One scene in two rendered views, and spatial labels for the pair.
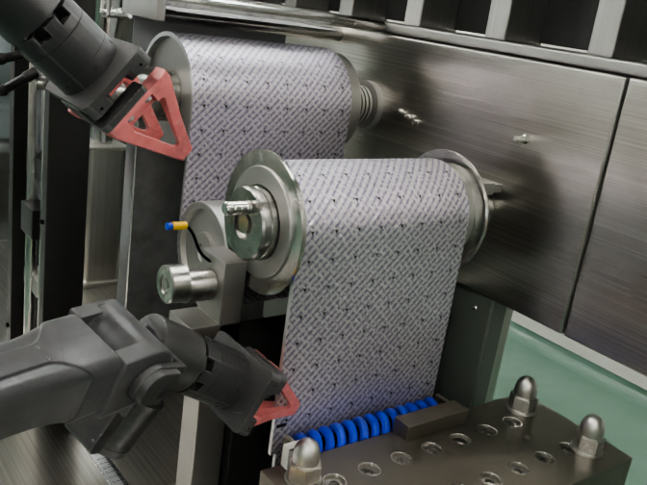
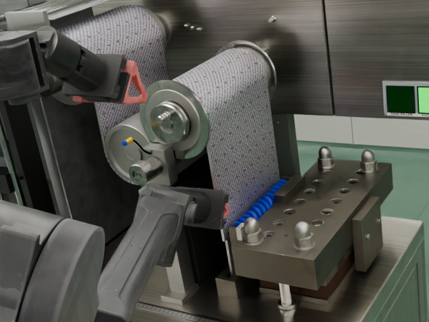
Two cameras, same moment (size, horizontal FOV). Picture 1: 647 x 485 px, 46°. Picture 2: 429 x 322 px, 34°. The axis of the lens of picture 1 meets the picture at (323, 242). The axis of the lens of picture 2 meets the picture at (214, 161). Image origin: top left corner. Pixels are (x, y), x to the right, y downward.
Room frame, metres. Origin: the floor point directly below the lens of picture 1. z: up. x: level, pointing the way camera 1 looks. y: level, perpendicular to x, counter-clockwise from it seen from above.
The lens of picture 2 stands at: (-0.41, 0.34, 1.64)
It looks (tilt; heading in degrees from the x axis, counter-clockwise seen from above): 22 degrees down; 344
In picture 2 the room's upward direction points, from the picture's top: 9 degrees counter-clockwise
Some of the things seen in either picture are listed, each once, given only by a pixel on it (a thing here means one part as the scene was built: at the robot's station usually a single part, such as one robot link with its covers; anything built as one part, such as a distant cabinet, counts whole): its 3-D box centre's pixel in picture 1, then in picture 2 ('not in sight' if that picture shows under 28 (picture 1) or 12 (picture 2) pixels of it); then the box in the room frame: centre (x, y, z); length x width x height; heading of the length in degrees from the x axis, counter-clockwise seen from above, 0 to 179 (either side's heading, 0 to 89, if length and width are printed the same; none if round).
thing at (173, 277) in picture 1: (173, 283); (140, 172); (0.71, 0.14, 1.18); 0.04 x 0.02 x 0.04; 39
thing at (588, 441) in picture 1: (591, 432); (368, 159); (0.76, -0.33, 1.05); 0.04 x 0.04 x 0.04
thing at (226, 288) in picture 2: not in sight; (261, 251); (0.77, -0.07, 0.92); 0.28 x 0.04 x 0.04; 129
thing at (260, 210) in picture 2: (373, 428); (263, 206); (0.75, -0.08, 1.03); 0.21 x 0.04 x 0.03; 129
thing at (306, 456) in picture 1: (305, 459); (251, 229); (0.63, -0.01, 1.05); 0.04 x 0.04 x 0.04
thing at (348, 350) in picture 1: (368, 356); (247, 169); (0.76, -0.07, 1.11); 0.23 x 0.01 x 0.18; 129
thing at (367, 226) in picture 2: not in sight; (369, 233); (0.63, -0.25, 0.96); 0.10 x 0.03 x 0.11; 129
